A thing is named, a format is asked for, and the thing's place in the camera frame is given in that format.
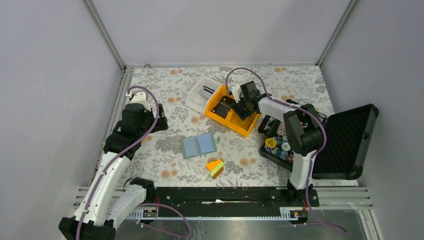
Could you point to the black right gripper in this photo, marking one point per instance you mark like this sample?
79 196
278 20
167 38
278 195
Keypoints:
236 107

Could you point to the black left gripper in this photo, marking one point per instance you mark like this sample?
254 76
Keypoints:
161 122

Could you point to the yellow plastic divided bin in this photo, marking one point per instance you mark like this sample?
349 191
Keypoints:
232 121

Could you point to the green card holder wallet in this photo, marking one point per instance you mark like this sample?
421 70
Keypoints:
199 145

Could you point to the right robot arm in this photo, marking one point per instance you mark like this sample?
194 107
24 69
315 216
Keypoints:
303 128

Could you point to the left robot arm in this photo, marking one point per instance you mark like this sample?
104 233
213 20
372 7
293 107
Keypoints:
97 218

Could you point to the black credit card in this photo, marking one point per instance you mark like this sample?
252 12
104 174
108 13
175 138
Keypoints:
223 107

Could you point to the yellow dealer button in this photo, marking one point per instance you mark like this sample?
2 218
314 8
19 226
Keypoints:
271 143

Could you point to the white plastic bin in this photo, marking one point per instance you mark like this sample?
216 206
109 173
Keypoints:
197 102

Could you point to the orange green sticky notes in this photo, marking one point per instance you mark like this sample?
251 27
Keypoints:
215 168

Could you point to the black poker chip case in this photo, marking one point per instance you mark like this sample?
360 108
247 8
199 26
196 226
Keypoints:
348 136

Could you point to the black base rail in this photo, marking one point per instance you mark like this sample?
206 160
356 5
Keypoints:
222 202

